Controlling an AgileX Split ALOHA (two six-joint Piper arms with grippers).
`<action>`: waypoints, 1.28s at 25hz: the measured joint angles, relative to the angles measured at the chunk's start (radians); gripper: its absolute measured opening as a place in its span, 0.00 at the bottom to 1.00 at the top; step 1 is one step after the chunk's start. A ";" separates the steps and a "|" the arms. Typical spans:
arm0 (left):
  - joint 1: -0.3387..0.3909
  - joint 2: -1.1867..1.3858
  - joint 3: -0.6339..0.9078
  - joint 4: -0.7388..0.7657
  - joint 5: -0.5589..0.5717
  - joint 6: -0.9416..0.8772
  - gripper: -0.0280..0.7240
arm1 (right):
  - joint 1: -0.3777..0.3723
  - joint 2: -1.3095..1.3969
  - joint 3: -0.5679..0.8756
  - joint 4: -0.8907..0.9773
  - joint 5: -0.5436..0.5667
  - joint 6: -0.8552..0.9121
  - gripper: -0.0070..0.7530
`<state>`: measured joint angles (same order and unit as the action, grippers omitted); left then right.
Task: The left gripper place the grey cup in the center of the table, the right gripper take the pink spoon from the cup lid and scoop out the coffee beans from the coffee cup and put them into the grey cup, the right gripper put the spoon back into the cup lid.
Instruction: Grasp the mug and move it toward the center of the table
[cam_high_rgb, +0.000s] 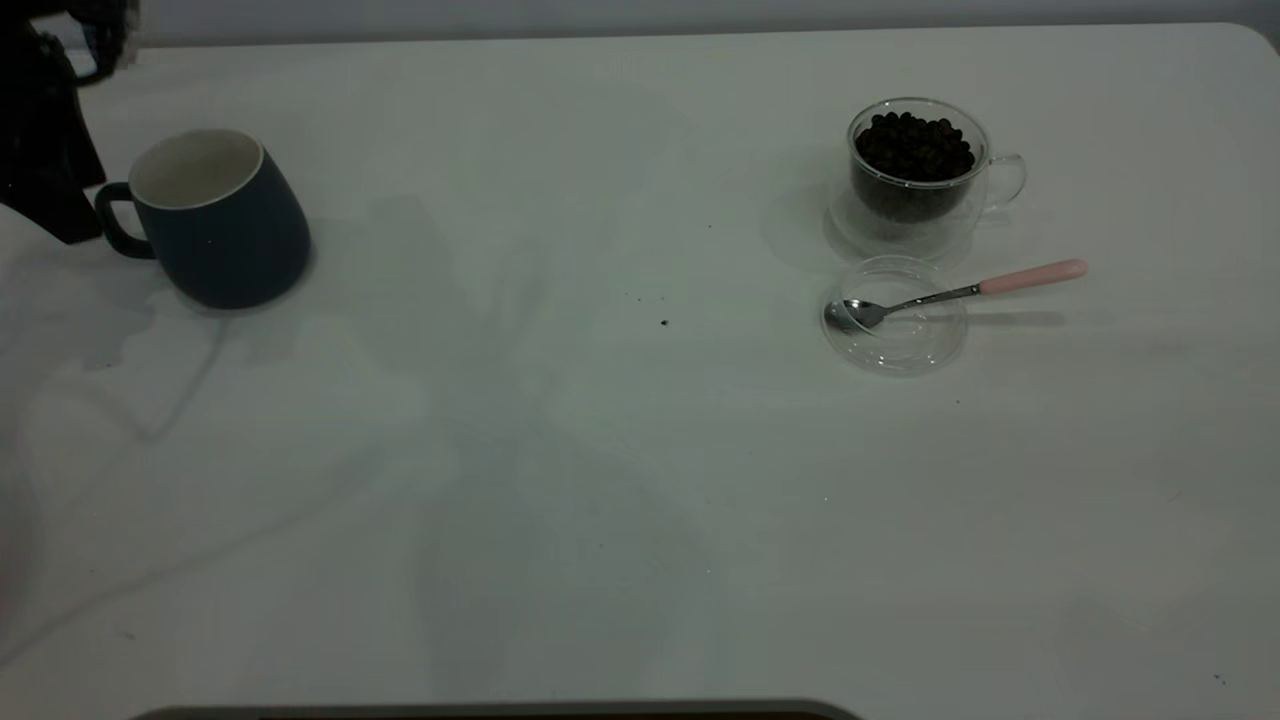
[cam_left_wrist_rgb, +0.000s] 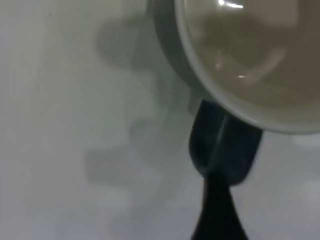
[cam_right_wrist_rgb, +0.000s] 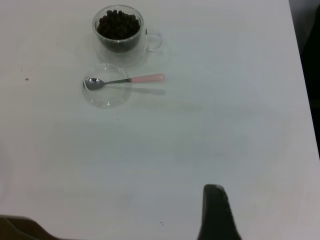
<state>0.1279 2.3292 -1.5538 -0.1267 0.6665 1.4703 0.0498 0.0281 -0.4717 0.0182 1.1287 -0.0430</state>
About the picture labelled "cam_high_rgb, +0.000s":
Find pile of dark coffee beans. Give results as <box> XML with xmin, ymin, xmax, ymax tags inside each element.
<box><xmin>852</xmin><ymin>112</ymin><xmax>976</xmax><ymax>223</ymax></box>

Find metal spoon with pink handle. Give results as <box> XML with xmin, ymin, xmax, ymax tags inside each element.
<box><xmin>824</xmin><ymin>259</ymin><xmax>1089</xmax><ymax>336</ymax></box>

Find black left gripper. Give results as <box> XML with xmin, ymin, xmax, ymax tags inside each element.
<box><xmin>0</xmin><ymin>0</ymin><xmax>139</xmax><ymax>246</ymax></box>

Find clear round glass lid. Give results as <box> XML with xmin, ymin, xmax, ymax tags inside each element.
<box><xmin>820</xmin><ymin>256</ymin><xmax>970</xmax><ymax>378</ymax></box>

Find clear double-walled glass cup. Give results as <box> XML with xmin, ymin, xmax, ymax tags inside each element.
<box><xmin>828</xmin><ymin>97</ymin><xmax>1029</xmax><ymax>264</ymax></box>

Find dark grey-blue ceramic mug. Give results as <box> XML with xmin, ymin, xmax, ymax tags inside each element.
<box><xmin>95</xmin><ymin>128</ymin><xmax>313</xmax><ymax>311</ymax></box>

